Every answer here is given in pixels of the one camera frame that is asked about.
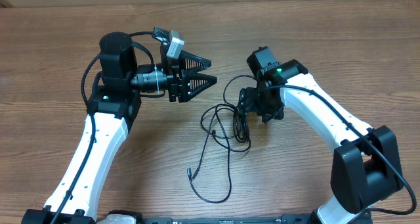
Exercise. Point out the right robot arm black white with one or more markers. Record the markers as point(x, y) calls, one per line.
point(366, 165)

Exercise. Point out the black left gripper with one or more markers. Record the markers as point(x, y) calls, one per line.
point(180, 89)

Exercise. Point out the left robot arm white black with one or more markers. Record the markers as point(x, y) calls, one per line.
point(128, 74)

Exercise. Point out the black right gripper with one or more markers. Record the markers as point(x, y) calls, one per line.
point(246, 104)

